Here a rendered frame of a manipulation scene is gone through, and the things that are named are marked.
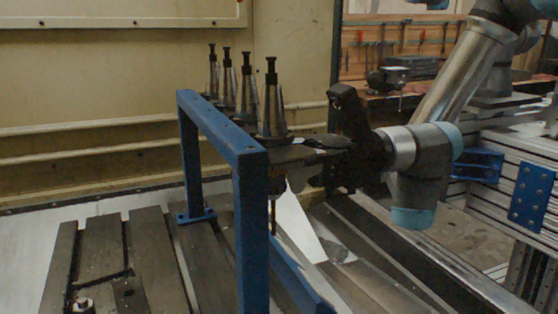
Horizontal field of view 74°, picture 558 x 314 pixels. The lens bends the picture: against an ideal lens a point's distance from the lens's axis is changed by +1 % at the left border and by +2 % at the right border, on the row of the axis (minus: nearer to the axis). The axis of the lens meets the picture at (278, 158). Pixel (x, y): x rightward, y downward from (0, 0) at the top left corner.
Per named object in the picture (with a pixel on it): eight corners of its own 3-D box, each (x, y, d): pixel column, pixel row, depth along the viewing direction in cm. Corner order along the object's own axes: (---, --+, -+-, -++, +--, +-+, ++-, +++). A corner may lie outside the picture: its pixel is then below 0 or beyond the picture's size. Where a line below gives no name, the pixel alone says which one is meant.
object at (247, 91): (232, 113, 62) (230, 72, 60) (257, 112, 63) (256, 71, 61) (237, 119, 58) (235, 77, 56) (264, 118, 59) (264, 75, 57)
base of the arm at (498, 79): (478, 87, 123) (484, 56, 119) (523, 95, 110) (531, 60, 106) (445, 91, 117) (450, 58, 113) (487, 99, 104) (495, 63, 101)
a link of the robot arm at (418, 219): (422, 206, 76) (431, 156, 72) (439, 236, 65) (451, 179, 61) (383, 203, 76) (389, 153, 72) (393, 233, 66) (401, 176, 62)
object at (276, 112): (253, 129, 53) (251, 82, 50) (282, 127, 54) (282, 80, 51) (260, 138, 49) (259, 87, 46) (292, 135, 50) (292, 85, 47)
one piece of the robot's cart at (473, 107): (490, 100, 133) (493, 83, 130) (555, 114, 114) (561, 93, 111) (412, 110, 119) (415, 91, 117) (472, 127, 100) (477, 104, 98)
